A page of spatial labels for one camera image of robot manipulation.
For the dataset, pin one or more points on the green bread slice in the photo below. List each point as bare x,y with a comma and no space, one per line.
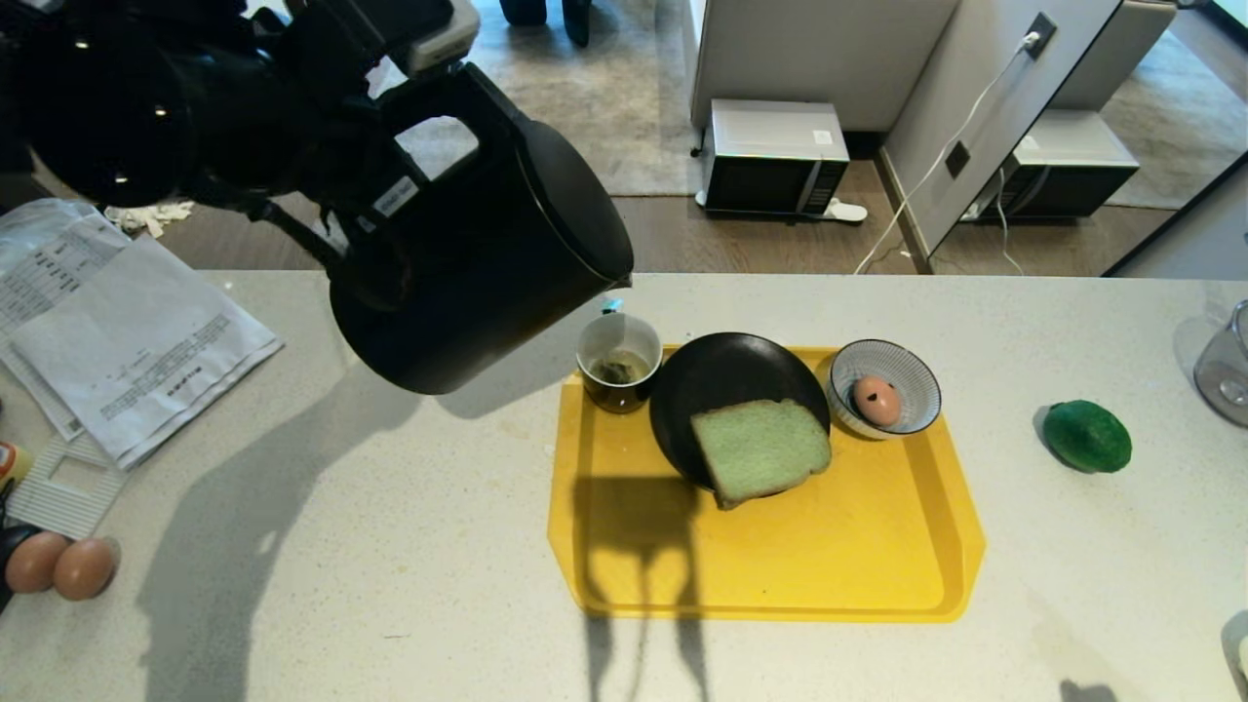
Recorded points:
760,450

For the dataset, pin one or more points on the white microwave oven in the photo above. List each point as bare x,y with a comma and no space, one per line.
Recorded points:
770,156

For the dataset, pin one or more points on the yellow plastic tray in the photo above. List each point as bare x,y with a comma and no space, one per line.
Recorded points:
829,556

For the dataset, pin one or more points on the white printed paper sheet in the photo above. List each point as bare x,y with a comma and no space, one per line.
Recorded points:
136,346

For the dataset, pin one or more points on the dark ceramic mug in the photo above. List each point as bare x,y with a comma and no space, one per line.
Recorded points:
617,390

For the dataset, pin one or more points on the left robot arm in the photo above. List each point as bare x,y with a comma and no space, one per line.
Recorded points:
107,107

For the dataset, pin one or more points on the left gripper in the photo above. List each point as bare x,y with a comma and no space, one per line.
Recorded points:
346,68

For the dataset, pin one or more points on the striped ceramic bowl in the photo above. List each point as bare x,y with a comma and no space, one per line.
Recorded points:
912,375

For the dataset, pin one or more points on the tea bag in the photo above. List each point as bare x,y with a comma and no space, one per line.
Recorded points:
616,370

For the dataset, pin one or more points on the clear glass jug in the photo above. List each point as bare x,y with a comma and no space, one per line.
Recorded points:
1227,375

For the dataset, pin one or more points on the brown egg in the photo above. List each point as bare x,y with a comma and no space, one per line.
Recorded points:
35,563
86,568
877,401

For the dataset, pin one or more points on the black round plate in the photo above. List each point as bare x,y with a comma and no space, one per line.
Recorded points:
726,375

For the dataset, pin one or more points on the wall power socket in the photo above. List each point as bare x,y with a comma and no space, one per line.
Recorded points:
1039,35

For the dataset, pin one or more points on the clear plastic document bag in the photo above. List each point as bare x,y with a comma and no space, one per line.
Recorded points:
49,253

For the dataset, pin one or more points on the orange capped item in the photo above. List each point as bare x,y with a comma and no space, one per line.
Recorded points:
10,463

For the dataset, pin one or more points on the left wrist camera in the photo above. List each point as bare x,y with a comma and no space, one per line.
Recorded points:
444,39

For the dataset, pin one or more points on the black electric kettle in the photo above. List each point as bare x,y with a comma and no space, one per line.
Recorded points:
487,273

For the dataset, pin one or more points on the crumpled white tissue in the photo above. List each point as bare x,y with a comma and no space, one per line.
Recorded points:
146,216

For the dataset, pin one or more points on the white ribbed plastic frame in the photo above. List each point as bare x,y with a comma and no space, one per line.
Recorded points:
34,507

